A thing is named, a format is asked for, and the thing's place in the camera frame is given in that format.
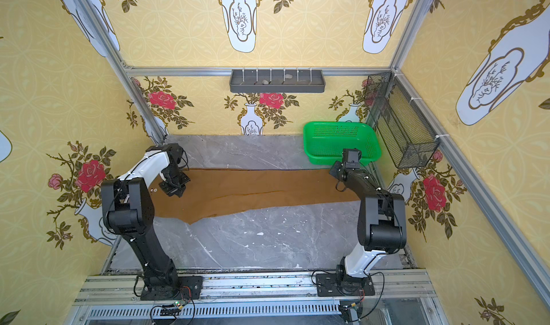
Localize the brown long pants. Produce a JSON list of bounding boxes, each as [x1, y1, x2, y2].
[[149, 169, 359, 224]]

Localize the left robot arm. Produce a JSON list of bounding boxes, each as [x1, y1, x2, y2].
[[100, 144, 190, 292]]

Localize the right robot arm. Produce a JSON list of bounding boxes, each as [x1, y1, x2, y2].
[[329, 161, 406, 283]]

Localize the green plastic basket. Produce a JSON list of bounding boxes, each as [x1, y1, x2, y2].
[[303, 122, 382, 165]]

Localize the small circuit board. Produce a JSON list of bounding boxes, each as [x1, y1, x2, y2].
[[158, 304, 183, 318]]

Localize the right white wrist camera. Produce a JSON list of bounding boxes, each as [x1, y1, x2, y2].
[[342, 149, 362, 170]]

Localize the black wire mesh basket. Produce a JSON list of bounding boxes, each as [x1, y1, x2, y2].
[[367, 71, 441, 170]]

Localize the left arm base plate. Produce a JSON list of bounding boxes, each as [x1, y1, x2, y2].
[[139, 276, 203, 301]]

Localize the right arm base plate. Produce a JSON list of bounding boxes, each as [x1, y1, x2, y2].
[[311, 271, 375, 297]]

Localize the grey wall shelf tray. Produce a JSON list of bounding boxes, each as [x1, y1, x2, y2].
[[229, 68, 327, 94]]

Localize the aluminium front rail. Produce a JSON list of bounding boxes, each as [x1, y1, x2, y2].
[[73, 269, 436, 306]]

